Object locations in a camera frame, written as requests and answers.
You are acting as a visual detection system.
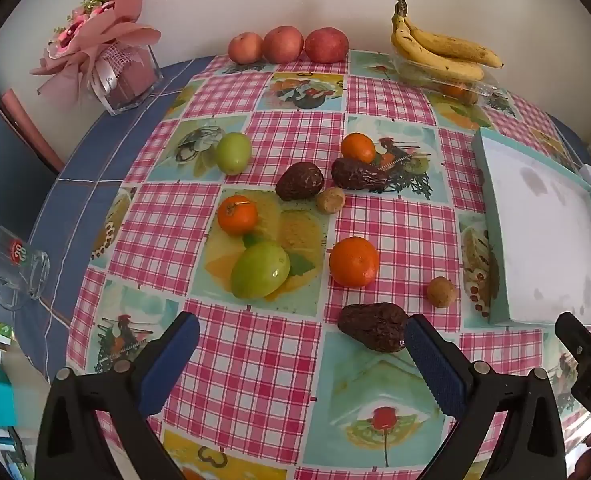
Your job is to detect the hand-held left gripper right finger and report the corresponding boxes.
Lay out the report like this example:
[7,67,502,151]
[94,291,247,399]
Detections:
[404,313,569,480]

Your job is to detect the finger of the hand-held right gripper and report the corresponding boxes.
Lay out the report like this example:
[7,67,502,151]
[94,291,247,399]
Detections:
[555,311,591,361]

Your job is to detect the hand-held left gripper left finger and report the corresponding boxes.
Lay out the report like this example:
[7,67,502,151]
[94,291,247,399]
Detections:
[35,311,201,480]

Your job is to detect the dark wrinkled avocado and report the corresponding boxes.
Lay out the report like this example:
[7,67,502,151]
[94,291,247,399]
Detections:
[337,303,410,354]
[331,157,390,192]
[275,161,325,202]

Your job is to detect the small brown kiwi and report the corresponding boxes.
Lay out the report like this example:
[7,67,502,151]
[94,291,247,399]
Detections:
[427,276,459,308]
[316,186,347,215]

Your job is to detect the white tray with teal rim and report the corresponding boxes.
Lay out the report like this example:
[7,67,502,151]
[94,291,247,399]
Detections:
[473,127,591,328]

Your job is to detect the oval green jujube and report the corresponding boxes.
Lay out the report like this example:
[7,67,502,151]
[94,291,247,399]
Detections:
[231,240,291,299]

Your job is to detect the large orange tangerine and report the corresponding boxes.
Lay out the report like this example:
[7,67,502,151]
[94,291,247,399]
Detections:
[329,236,380,288]

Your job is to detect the orange tangerine with twig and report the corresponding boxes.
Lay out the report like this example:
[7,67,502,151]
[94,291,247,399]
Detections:
[218,196,258,236]

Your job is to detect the round green jujube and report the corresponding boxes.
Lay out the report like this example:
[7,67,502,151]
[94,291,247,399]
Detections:
[214,132,252,176]

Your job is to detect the pink checkered printed tablecloth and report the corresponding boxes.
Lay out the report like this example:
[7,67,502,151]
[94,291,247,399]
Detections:
[65,50,591,480]

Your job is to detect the teal storage box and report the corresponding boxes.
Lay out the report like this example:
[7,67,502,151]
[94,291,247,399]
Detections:
[0,362,18,426]

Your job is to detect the clear glass mug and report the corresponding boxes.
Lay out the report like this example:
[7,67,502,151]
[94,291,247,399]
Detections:
[0,226,51,311]

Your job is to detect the dark cabinet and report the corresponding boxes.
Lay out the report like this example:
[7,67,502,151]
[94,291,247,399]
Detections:
[0,60,61,251]

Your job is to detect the square glass vase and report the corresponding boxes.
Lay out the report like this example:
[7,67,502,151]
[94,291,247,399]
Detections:
[88,42,163,117]

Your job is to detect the clear plastic container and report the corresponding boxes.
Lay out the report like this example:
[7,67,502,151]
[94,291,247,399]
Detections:
[393,55,501,107]

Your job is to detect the yellow spotted banana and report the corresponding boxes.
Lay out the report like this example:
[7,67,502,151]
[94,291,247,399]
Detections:
[392,15,485,82]
[395,0,505,69]

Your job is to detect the red apple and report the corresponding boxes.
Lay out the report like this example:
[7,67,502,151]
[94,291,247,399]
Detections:
[228,32,265,65]
[304,27,349,64]
[262,26,305,64]

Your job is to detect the pink wrapped flower bouquet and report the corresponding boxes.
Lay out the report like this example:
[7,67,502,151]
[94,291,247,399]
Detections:
[30,0,162,106]

